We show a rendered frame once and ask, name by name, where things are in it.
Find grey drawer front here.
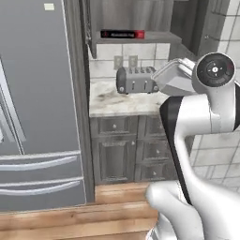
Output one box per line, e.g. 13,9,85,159
142,139,171,161
144,115,168,136
97,115,131,136
140,162,174,181

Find silver fridge door handle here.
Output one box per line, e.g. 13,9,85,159
0,58,27,155

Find dark grey closed wall cabinet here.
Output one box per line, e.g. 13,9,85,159
170,0,232,58

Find grey wall cabinet door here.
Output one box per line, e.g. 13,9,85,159
79,0,98,60

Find grey base cabinet door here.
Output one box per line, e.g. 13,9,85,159
97,139,131,183

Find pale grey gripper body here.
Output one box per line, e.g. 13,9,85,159
151,57,197,97

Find grey open wall cabinet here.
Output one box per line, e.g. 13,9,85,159
83,0,183,60

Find grey wall socket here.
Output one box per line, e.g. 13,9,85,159
113,55,124,70
127,54,139,68

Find silver fridge drawer handle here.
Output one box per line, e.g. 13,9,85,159
0,155,79,173
0,180,82,197

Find grey steel fridge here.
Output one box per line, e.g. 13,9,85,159
0,0,87,213

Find grey four-slot toaster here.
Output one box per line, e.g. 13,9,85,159
115,66,160,96

